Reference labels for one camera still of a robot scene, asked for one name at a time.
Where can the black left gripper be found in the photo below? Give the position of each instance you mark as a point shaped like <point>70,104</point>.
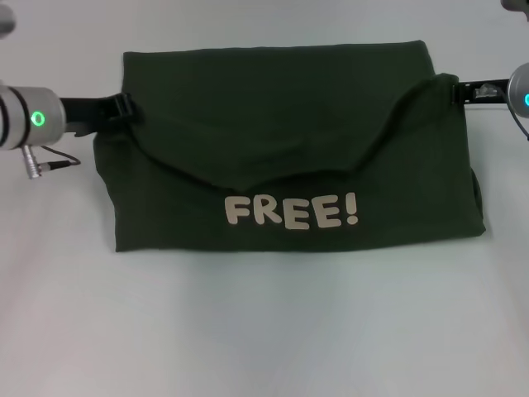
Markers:
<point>84,113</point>

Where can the dark green t-shirt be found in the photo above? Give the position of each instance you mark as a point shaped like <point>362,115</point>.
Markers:
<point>268,136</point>

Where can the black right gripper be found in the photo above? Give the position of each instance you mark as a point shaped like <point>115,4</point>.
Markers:
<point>485,93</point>

